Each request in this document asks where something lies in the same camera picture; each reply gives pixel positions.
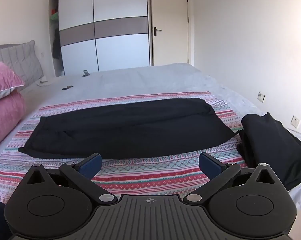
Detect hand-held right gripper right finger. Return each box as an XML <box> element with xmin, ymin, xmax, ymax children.
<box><xmin>183</xmin><ymin>152</ymin><xmax>277</xmax><ymax>205</ymax></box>

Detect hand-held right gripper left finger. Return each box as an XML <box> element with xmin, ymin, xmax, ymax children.
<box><xmin>24</xmin><ymin>153</ymin><xmax>118</xmax><ymax>205</ymax></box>

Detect black pants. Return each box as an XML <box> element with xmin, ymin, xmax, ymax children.
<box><xmin>18</xmin><ymin>98</ymin><xmax>237</xmax><ymax>160</ymax></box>
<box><xmin>236</xmin><ymin>112</ymin><xmax>301</xmax><ymax>192</ymax></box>

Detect pink pillow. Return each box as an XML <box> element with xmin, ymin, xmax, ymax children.
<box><xmin>0</xmin><ymin>61</ymin><xmax>25</xmax><ymax>103</ymax></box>
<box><xmin>0</xmin><ymin>92</ymin><xmax>26</xmax><ymax>147</ymax></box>

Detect striped patterned blanket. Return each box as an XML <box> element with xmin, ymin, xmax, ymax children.
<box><xmin>0</xmin><ymin>91</ymin><xmax>248</xmax><ymax>205</ymax></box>

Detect grey quilted pillow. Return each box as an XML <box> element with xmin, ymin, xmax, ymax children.
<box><xmin>0</xmin><ymin>40</ymin><xmax>44</xmax><ymax>88</ymax></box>

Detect grey headboard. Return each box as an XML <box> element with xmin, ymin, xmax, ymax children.
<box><xmin>0</xmin><ymin>44</ymin><xmax>20</xmax><ymax>53</ymax></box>

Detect dark hanging clothes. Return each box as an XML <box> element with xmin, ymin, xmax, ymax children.
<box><xmin>52</xmin><ymin>27</ymin><xmax>63</xmax><ymax>60</ymax></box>

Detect white and grey wardrobe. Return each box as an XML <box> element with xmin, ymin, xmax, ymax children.
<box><xmin>49</xmin><ymin>0</ymin><xmax>151</xmax><ymax>77</ymax></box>

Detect white door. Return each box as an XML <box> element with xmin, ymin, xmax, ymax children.
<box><xmin>149</xmin><ymin>0</ymin><xmax>194</xmax><ymax>67</ymax></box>

